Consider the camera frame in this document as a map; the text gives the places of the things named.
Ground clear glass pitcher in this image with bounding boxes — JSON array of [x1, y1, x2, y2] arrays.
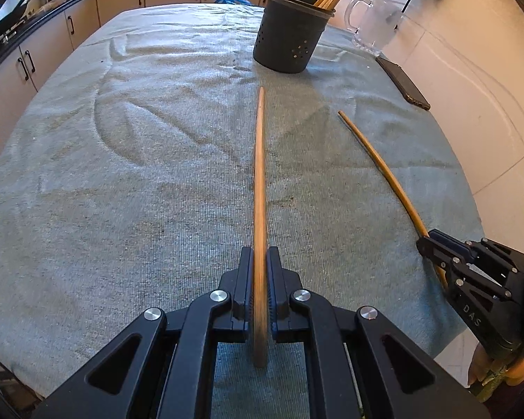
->
[[344, 0, 409, 57]]

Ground black smartphone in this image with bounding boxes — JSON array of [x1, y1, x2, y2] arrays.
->
[[376, 56, 431, 111]]

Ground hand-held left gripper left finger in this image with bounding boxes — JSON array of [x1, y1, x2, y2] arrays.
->
[[31, 247, 256, 419]]

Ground beige lower cabinets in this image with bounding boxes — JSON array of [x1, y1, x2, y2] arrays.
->
[[0, 0, 271, 197]]

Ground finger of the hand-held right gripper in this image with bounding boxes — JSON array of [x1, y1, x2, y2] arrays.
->
[[430, 229, 524, 294], [416, 235, 524, 353]]

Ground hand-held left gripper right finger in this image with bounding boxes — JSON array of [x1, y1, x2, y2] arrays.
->
[[265, 247, 492, 419]]

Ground black kitchen countertop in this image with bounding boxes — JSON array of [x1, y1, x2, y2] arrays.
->
[[0, 0, 324, 84]]

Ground light green towel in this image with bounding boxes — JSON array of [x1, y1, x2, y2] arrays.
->
[[0, 2, 485, 419]]

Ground person's right hand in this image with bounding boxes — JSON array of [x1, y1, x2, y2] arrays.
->
[[466, 343, 524, 388]]

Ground black utensil holder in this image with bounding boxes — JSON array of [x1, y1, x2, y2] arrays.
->
[[252, 0, 336, 75]]

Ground black frying pan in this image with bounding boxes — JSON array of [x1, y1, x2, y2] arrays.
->
[[0, 0, 31, 45]]

